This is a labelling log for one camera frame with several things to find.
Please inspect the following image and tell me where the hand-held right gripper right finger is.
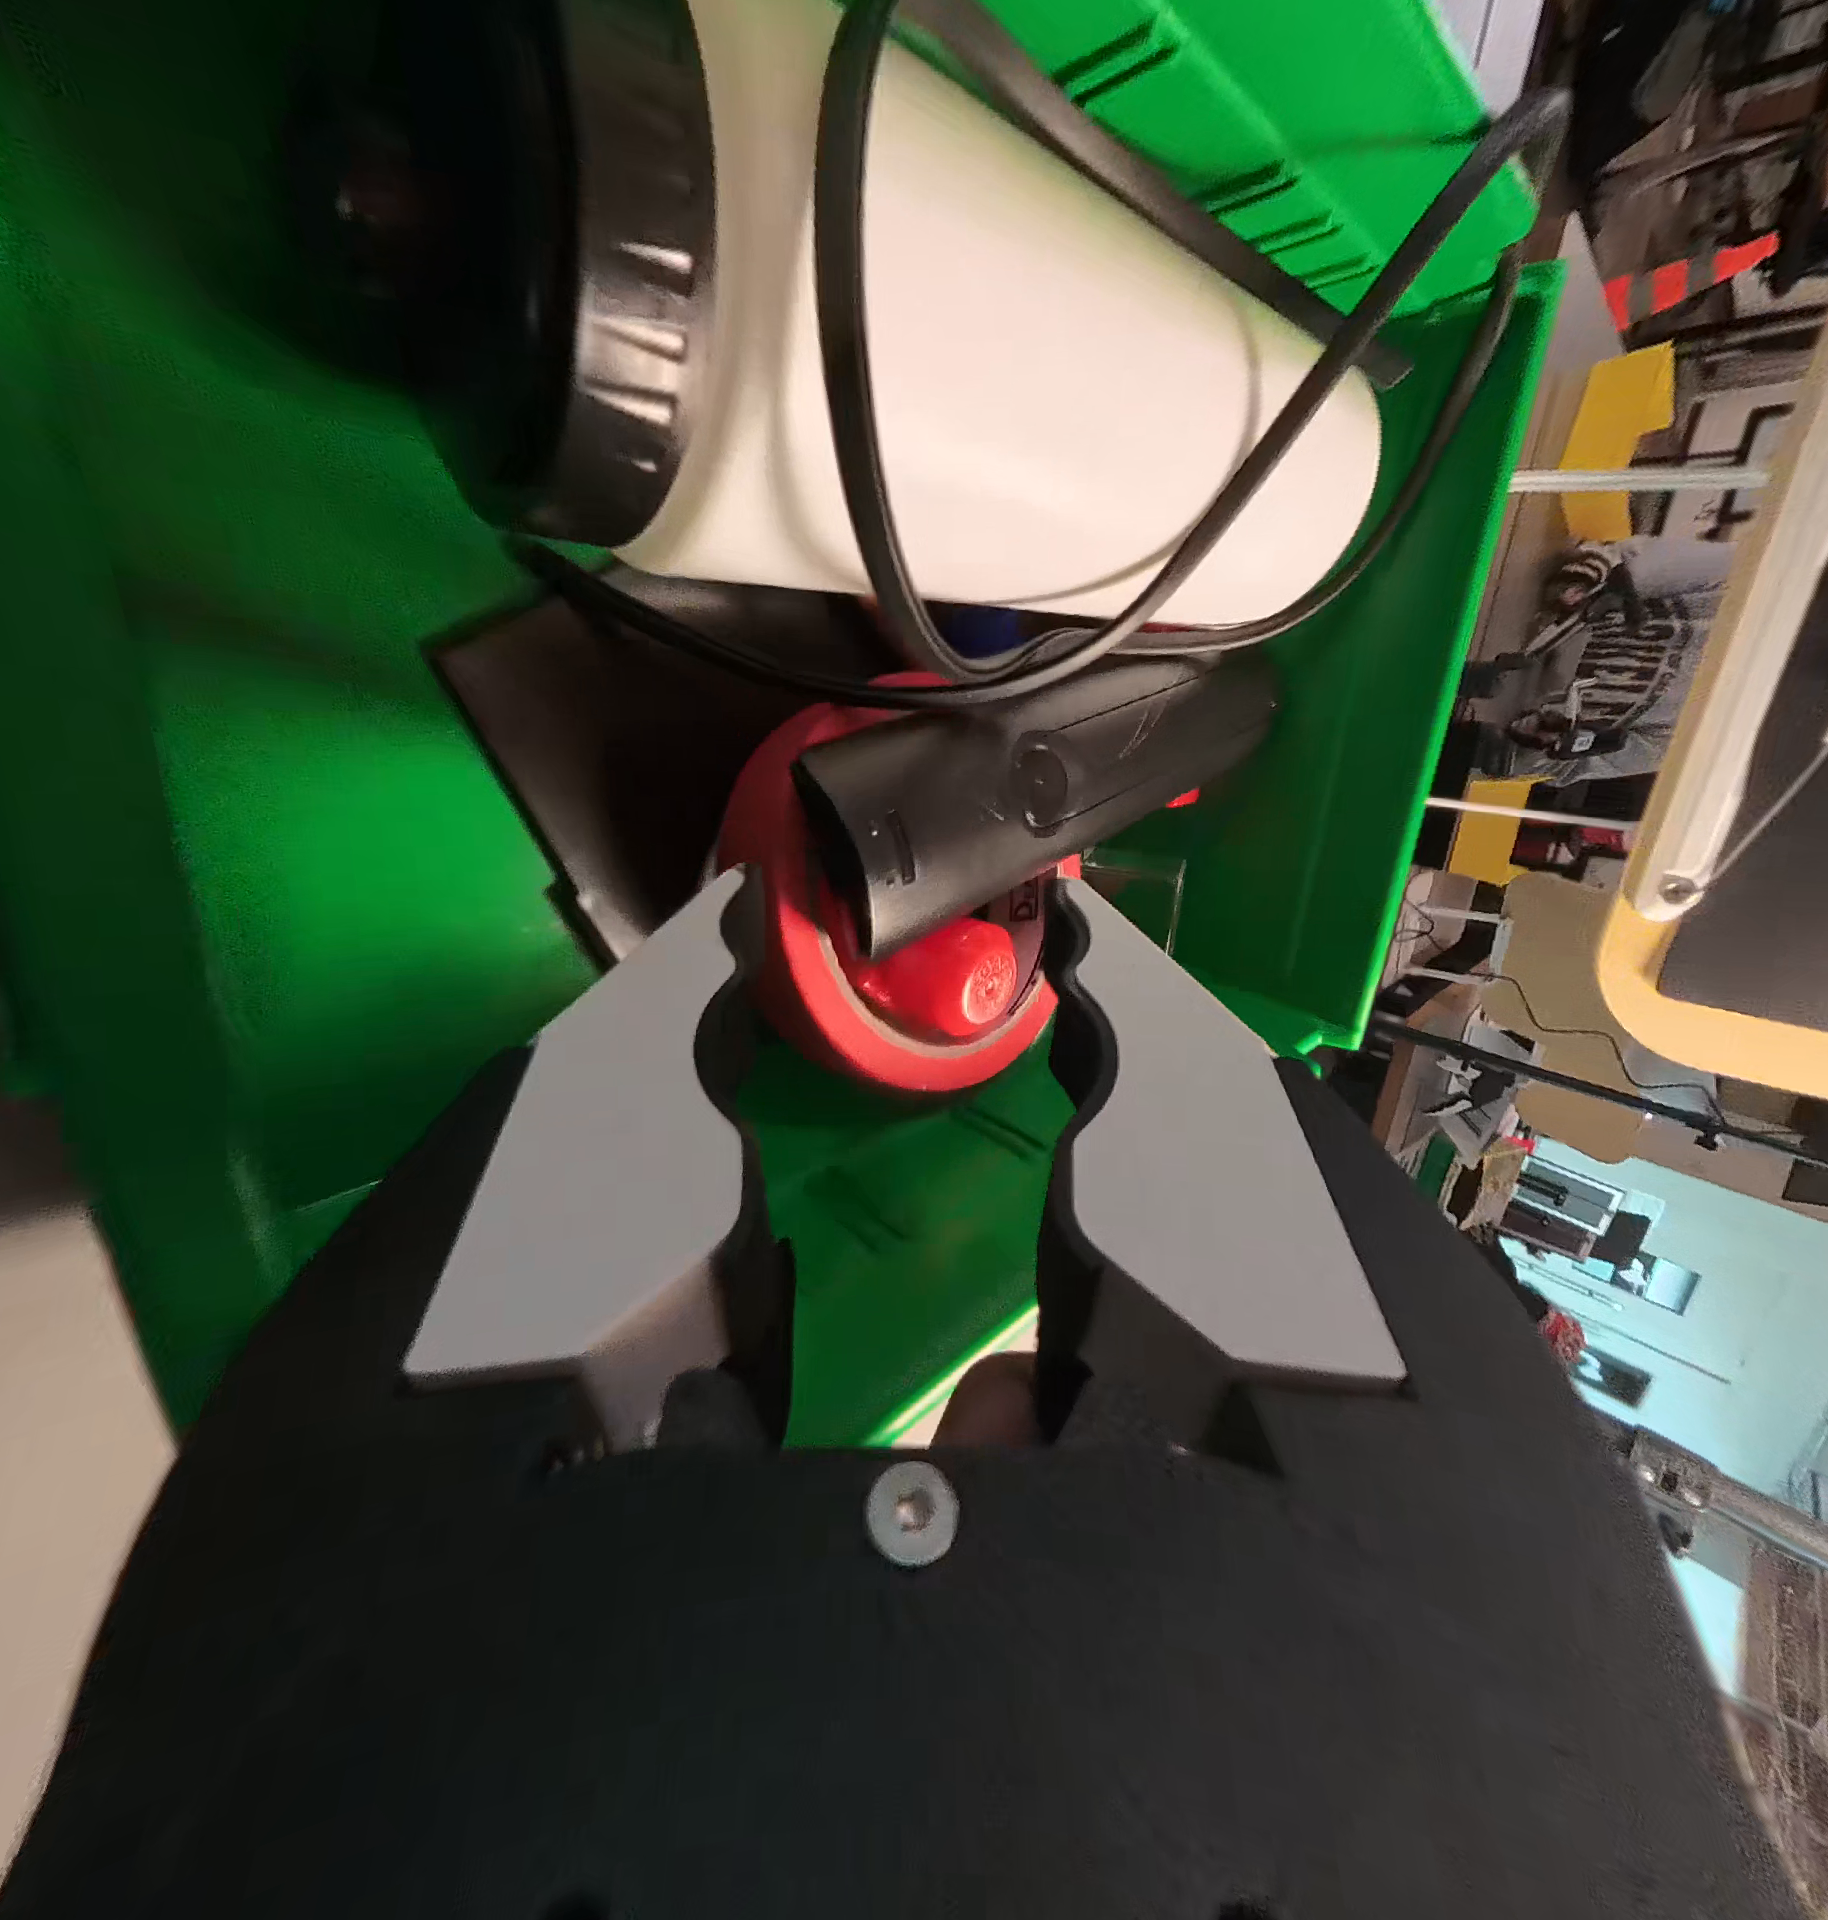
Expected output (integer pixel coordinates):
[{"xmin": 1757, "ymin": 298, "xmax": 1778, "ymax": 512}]
[{"xmin": 1032, "ymin": 880, "xmax": 1415, "ymax": 1416}]

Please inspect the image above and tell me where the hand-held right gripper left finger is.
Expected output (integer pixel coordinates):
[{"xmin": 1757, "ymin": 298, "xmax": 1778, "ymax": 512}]
[{"xmin": 403, "ymin": 876, "xmax": 770, "ymax": 1445}]

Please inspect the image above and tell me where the black cylindrical handle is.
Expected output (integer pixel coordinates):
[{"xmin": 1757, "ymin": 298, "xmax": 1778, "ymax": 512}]
[{"xmin": 786, "ymin": 657, "xmax": 1286, "ymax": 942}]

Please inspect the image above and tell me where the green plastic bin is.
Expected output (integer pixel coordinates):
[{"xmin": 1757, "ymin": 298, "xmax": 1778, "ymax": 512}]
[{"xmin": 0, "ymin": 0, "xmax": 1571, "ymax": 1430}]

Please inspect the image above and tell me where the red round tool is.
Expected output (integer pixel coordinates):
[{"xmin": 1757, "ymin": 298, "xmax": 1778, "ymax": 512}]
[{"xmin": 703, "ymin": 672, "xmax": 1101, "ymax": 1092}]

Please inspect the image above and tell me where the black flat sheet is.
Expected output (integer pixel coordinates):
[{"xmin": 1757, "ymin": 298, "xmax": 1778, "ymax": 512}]
[{"xmin": 432, "ymin": 581, "xmax": 785, "ymax": 972}]

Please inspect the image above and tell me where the black panel with pale rim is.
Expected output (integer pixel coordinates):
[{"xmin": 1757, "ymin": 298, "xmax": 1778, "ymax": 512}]
[{"xmin": 1587, "ymin": 251, "xmax": 1828, "ymax": 1121}]

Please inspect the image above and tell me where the white cylinder with black cap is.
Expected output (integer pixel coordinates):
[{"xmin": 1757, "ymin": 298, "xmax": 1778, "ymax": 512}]
[{"xmin": 282, "ymin": 0, "xmax": 1394, "ymax": 629}]

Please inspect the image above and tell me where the yellow plastic bin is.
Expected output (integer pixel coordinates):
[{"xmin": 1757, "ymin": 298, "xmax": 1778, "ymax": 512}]
[{"xmin": 1557, "ymin": 336, "xmax": 1684, "ymax": 546}]

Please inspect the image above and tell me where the white cable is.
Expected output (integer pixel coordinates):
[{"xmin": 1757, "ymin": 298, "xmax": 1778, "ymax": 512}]
[{"xmin": 1646, "ymin": 581, "xmax": 1828, "ymax": 905}]

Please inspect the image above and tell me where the black cable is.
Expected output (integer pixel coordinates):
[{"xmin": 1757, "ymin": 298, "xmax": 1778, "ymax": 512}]
[{"xmin": 507, "ymin": 0, "xmax": 1581, "ymax": 709}]

